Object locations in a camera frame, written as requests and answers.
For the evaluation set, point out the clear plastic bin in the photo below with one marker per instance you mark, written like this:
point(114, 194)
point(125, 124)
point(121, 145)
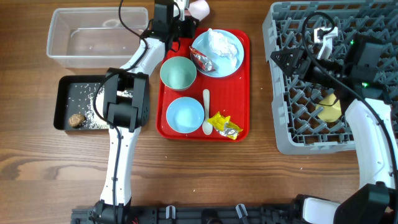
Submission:
point(95, 37)

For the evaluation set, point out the grey dishwasher rack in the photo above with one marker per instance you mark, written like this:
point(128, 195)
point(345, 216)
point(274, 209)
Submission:
point(298, 129)

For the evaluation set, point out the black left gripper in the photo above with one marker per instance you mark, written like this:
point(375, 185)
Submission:
point(189, 20)

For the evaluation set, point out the pink plastic cup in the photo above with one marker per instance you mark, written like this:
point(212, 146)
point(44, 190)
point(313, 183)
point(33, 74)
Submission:
point(199, 9)

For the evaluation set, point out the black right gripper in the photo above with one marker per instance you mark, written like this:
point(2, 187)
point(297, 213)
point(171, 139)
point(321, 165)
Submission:
point(294, 62)

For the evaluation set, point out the yellow foil wrapper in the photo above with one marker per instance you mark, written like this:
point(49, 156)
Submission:
point(224, 126)

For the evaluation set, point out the yellow plastic cup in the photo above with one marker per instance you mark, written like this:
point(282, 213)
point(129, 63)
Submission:
point(330, 109)

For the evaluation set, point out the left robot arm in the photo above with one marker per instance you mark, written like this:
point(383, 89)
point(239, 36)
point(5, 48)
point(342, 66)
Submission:
point(154, 43)

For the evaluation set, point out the red foil wrapper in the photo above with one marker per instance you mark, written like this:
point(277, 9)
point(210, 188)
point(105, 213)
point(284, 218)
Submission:
point(202, 62)

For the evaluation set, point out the white rice pile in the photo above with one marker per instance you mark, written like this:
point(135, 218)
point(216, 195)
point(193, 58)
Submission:
point(80, 98)

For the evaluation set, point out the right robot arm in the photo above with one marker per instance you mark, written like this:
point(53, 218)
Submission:
point(367, 109)

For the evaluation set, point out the crumpled white tissue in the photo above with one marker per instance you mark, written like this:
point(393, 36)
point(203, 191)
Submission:
point(221, 45)

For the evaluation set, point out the brown mushroom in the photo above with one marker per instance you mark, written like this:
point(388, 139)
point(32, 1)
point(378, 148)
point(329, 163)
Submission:
point(76, 120)

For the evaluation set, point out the black waste tray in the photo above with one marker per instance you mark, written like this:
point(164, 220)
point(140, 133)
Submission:
point(122, 98)

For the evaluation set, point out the white plastic spoon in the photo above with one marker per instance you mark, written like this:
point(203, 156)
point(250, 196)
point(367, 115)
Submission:
point(206, 126)

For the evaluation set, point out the light blue plate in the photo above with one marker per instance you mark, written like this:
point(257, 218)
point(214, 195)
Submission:
point(223, 65)

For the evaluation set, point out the mint green bowl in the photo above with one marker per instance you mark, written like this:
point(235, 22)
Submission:
point(178, 73)

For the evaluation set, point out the light blue bowl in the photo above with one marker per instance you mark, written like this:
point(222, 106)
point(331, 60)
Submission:
point(185, 115)

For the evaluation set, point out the red serving tray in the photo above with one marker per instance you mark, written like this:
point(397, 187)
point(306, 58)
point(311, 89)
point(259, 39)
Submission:
point(228, 95)

